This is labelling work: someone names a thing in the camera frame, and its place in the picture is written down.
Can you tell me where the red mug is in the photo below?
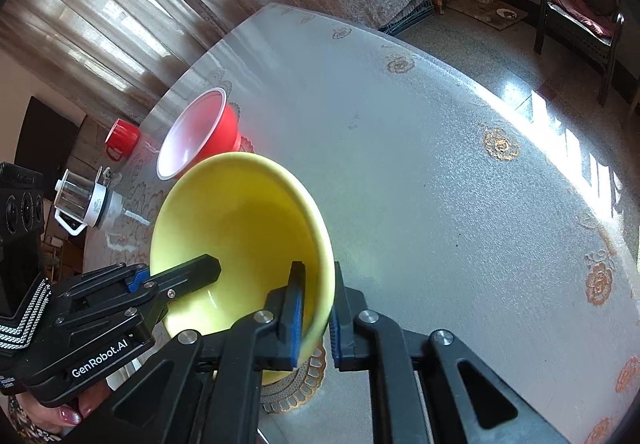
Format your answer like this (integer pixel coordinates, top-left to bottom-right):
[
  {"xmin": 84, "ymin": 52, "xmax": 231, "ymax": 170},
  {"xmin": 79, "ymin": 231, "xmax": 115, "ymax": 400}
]
[{"xmin": 104, "ymin": 119, "xmax": 140, "ymax": 162}]

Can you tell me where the black wall television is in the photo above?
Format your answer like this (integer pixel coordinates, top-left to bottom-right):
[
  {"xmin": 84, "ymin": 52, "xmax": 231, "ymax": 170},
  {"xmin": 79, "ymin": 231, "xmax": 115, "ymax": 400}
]
[{"xmin": 14, "ymin": 96, "xmax": 79, "ymax": 175}]

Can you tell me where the red plastic bowl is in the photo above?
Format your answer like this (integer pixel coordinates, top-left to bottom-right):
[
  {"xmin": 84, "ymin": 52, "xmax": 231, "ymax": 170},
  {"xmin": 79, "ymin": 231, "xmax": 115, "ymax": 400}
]
[{"xmin": 156, "ymin": 88, "xmax": 241, "ymax": 181}]

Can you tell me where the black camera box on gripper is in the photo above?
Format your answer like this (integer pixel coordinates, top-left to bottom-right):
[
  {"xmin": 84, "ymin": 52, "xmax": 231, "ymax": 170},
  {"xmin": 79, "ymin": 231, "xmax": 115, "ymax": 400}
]
[{"xmin": 0, "ymin": 162, "xmax": 51, "ymax": 355}]

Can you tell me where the lace tablecloth with gold flowers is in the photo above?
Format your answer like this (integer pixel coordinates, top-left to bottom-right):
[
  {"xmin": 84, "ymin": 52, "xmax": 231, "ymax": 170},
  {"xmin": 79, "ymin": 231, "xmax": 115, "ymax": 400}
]
[{"xmin": 85, "ymin": 4, "xmax": 639, "ymax": 443}]

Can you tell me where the yellow bowl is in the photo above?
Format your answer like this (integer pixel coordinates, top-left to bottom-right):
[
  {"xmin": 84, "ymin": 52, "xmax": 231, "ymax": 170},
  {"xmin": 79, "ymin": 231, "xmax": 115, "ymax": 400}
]
[{"xmin": 150, "ymin": 152, "xmax": 335, "ymax": 363}]

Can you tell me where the person's left hand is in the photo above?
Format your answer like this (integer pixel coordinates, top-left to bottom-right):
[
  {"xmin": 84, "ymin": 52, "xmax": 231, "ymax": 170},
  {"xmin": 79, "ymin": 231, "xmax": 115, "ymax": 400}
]
[{"xmin": 6, "ymin": 380, "xmax": 112, "ymax": 443}]

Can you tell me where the dark wooden armchair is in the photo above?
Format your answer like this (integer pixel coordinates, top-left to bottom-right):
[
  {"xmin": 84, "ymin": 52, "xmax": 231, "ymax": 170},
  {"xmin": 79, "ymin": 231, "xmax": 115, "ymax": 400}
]
[{"xmin": 534, "ymin": 0, "xmax": 625, "ymax": 105}]

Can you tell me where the white glass electric kettle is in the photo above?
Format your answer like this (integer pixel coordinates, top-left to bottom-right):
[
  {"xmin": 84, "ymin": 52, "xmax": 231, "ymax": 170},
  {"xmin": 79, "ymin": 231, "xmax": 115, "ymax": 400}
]
[{"xmin": 53, "ymin": 170, "xmax": 125, "ymax": 236}]

